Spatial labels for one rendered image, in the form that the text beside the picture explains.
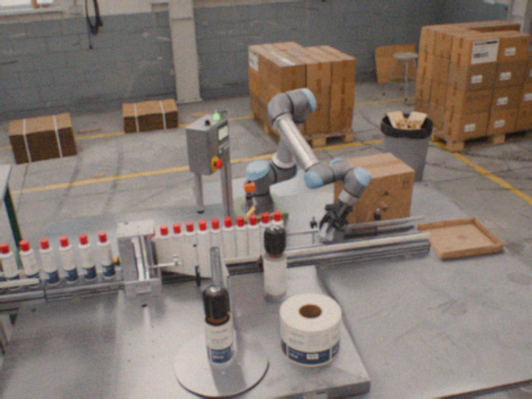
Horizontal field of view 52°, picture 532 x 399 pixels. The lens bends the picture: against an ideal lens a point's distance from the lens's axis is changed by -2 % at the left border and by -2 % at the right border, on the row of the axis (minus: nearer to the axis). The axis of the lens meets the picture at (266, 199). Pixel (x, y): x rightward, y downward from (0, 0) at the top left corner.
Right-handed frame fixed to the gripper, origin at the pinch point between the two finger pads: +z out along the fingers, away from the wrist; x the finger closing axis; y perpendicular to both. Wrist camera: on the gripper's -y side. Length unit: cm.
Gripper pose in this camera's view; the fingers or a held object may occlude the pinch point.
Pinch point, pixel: (321, 237)
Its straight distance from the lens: 241.1
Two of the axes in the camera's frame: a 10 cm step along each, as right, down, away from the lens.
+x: 8.6, 3.5, 3.6
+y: 1.9, 4.4, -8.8
